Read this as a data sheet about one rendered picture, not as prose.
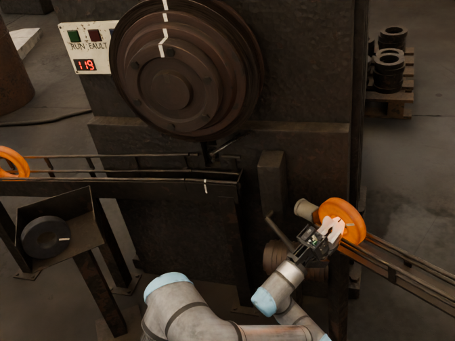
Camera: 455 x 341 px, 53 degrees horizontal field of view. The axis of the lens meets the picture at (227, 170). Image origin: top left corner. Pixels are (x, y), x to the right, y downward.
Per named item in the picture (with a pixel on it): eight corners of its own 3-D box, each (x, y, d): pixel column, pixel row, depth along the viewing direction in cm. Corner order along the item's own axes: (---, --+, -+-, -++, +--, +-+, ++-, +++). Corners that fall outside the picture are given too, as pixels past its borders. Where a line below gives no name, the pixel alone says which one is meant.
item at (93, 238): (83, 325, 206) (16, 208, 162) (140, 304, 210) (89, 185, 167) (87, 364, 190) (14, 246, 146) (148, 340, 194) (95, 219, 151)
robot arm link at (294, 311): (296, 343, 132) (283, 328, 124) (273, 316, 140) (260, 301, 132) (315, 324, 133) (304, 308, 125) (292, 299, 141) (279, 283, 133)
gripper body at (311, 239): (329, 235, 126) (300, 267, 123) (335, 249, 132) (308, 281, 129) (308, 221, 131) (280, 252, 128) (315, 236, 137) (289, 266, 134)
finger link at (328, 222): (340, 208, 132) (319, 231, 130) (344, 218, 136) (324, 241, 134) (332, 203, 134) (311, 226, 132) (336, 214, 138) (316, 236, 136)
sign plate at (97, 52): (78, 71, 164) (60, 22, 153) (143, 71, 156) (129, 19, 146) (75, 74, 162) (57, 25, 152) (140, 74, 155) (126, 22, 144)
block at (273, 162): (268, 199, 171) (262, 147, 156) (290, 200, 168) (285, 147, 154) (262, 218, 163) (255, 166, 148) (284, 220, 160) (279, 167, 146)
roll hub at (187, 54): (145, 122, 145) (120, 38, 129) (229, 125, 137) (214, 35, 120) (138, 132, 141) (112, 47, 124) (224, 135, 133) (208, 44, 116)
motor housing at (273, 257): (279, 319, 194) (268, 230, 161) (332, 327, 187) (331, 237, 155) (273, 346, 184) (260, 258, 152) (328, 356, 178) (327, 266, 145)
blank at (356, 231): (340, 241, 144) (333, 247, 143) (317, 199, 143) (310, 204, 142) (375, 241, 131) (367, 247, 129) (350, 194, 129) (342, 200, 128)
